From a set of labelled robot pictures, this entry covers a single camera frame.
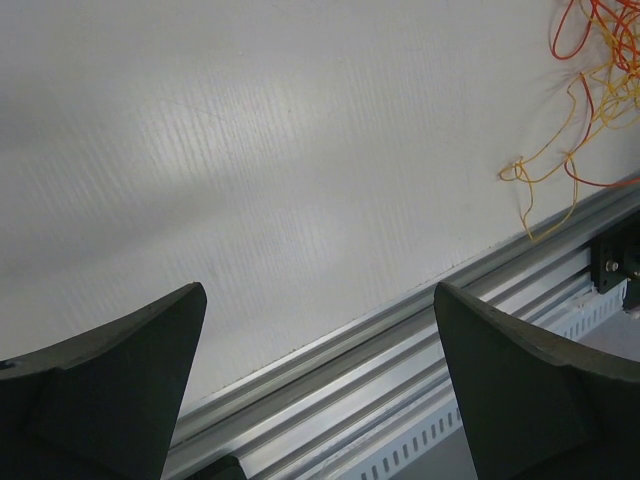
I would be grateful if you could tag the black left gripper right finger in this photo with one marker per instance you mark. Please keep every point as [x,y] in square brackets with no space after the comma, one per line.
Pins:
[536,405]

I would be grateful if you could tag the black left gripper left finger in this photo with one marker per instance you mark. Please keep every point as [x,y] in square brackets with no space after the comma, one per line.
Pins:
[102,404]

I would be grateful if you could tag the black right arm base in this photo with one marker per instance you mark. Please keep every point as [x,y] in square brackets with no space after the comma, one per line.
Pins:
[225,468]

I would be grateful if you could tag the white slotted cable duct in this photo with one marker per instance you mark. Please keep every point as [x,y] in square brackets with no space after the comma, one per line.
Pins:
[450,435]

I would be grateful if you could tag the aluminium table frame rail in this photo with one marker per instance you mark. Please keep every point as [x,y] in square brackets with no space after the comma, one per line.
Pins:
[373,398]

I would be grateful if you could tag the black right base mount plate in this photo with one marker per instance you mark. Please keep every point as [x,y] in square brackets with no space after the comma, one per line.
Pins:
[615,260]

